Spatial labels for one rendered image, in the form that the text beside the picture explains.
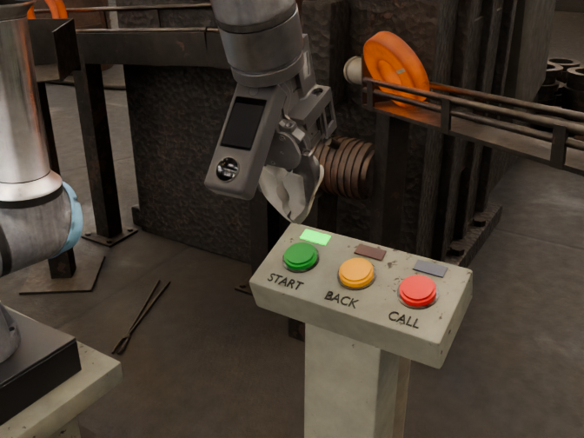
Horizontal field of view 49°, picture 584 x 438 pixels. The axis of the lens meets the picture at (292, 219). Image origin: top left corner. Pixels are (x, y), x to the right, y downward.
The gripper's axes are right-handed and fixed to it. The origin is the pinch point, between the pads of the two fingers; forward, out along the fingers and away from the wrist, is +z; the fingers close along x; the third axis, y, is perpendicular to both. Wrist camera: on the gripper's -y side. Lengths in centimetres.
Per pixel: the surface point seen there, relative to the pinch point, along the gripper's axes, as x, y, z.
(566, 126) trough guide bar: -23.4, 31.2, 4.6
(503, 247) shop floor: 0, 103, 108
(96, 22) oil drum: 291, 216, 116
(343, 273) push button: -6.5, -1.3, 5.4
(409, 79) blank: 6, 50, 14
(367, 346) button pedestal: -10.9, -5.8, 11.6
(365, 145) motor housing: 19, 53, 33
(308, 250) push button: -1.0, 0.5, 5.5
